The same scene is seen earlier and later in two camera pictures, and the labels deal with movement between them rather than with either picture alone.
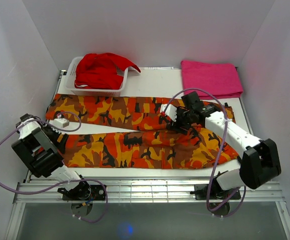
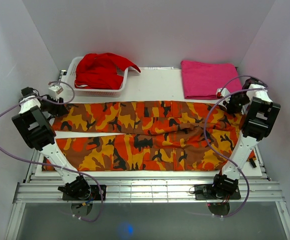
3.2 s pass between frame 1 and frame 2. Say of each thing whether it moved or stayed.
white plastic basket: stayed
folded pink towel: stayed
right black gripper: moved
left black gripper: moved
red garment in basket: stayed
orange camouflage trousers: stayed
